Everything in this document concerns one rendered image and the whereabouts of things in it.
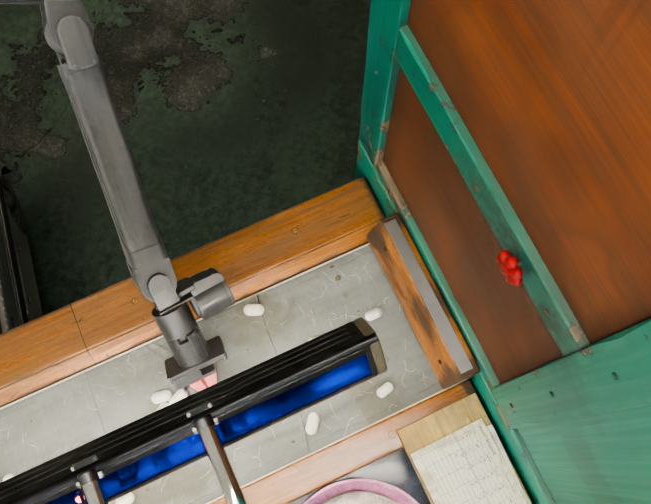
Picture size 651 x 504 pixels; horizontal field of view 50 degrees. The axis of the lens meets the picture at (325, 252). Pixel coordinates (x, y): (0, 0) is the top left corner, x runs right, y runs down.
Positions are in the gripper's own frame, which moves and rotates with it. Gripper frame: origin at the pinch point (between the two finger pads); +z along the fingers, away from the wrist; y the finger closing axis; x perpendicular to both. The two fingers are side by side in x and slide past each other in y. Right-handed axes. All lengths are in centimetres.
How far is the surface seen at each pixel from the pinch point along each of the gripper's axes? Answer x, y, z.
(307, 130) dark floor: 106, 50, -7
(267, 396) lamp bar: -31.0, 9.4, -16.8
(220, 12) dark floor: 139, 42, -45
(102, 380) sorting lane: 9.2, -17.1, -7.3
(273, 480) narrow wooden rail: -11.2, 3.6, 12.3
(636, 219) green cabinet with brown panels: -62, 42, -38
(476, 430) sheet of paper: -17.2, 37.7, 16.7
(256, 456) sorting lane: -6.2, 2.4, 10.3
